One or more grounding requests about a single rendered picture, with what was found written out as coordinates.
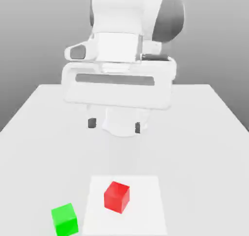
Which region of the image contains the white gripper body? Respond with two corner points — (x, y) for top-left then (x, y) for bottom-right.
(61, 59), (178, 110)

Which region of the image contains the small red cube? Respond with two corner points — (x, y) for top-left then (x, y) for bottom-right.
(104, 181), (130, 215)

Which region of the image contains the small green cube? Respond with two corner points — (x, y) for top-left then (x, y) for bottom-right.
(51, 202), (79, 236)

